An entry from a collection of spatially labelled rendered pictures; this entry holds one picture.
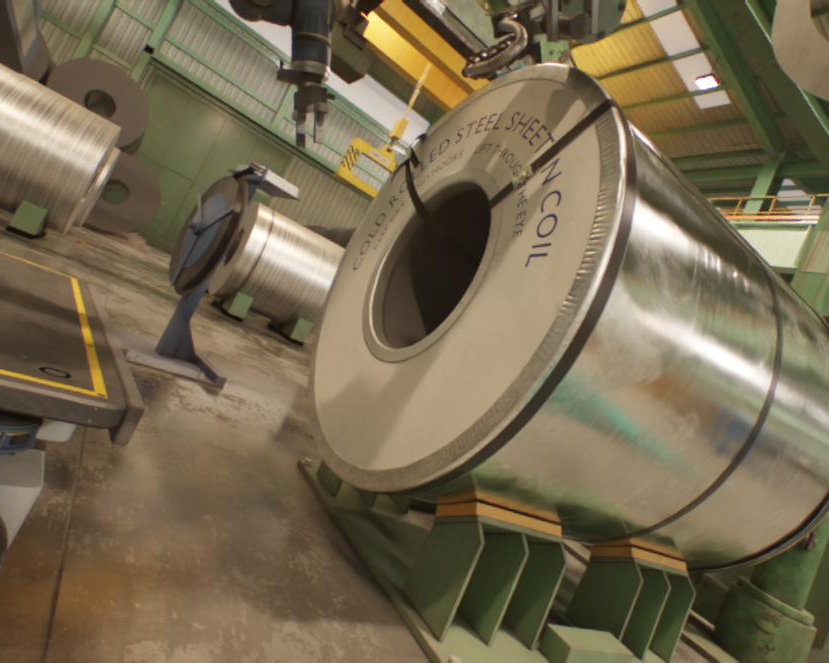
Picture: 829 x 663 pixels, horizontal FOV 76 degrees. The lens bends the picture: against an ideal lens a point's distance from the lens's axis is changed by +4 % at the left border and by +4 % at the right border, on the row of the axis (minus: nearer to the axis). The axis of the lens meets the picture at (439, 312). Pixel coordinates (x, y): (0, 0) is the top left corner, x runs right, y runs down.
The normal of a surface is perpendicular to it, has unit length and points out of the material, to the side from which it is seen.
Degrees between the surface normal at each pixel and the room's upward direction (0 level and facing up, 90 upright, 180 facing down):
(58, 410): 90
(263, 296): 124
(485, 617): 90
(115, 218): 90
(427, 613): 90
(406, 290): 75
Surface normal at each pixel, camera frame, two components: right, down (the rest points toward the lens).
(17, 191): 0.11, 0.72
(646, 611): -0.75, -0.40
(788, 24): -0.89, -0.36
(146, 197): 0.51, 0.16
